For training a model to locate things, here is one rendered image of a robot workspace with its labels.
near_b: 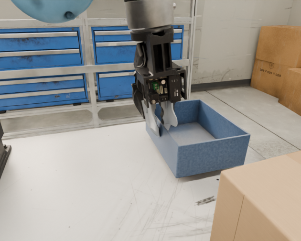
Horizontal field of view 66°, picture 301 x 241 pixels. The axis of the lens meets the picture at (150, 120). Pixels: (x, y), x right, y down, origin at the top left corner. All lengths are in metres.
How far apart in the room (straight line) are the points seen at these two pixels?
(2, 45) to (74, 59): 0.46
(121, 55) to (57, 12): 1.65
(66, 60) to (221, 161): 1.55
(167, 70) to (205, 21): 2.70
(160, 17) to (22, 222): 0.38
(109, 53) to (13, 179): 1.45
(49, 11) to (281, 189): 0.25
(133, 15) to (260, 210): 0.30
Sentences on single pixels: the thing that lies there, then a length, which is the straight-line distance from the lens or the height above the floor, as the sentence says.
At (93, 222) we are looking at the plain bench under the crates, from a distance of 0.41.
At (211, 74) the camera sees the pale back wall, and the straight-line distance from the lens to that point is 3.25.
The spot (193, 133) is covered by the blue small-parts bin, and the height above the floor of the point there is 0.72.
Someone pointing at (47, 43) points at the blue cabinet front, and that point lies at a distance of 1.84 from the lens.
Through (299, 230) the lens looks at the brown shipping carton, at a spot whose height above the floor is 0.86.
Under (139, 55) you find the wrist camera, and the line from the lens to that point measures 0.42.
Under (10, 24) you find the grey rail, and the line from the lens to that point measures 1.84.
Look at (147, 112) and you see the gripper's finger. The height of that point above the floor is 0.82.
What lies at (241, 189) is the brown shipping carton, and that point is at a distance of 0.23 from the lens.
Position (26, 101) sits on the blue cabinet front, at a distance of 1.97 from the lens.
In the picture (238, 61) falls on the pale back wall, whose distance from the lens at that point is 3.43.
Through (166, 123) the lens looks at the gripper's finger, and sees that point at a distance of 0.48.
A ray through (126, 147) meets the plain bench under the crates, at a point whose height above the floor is 0.70.
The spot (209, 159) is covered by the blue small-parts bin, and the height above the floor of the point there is 0.75.
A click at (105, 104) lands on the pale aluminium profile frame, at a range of 1.95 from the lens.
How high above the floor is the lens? 1.00
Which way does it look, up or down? 26 degrees down
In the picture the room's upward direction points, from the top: straight up
